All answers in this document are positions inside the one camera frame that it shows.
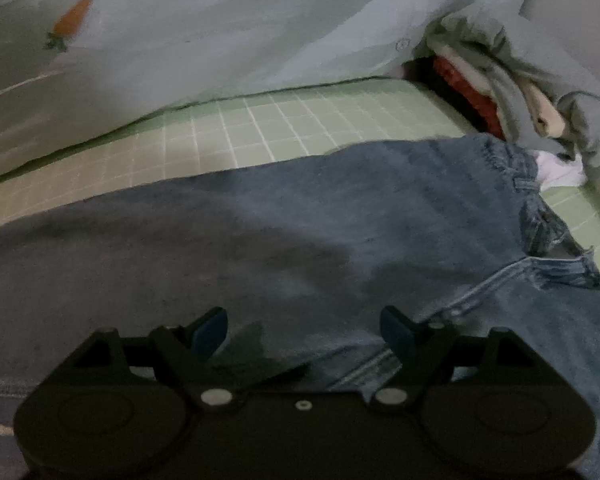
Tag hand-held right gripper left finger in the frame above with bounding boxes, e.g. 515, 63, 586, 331
59, 307, 251, 413

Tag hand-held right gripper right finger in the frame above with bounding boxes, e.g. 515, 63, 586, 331
369, 305, 531, 413

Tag blue denim jeans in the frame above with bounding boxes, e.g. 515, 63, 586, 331
0, 132, 600, 480

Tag pile of folded clothes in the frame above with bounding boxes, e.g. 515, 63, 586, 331
425, 7, 600, 168

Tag green checked bed sheet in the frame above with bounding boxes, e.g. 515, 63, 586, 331
0, 78, 600, 281

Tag white cloth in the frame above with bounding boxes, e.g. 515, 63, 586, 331
532, 150, 588, 192

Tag red cloth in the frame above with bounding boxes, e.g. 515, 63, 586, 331
432, 56, 506, 141

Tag cream folded garment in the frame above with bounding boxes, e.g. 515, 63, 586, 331
432, 42, 568, 138

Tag pale carrot print quilt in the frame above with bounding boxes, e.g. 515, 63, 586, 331
0, 0, 538, 186

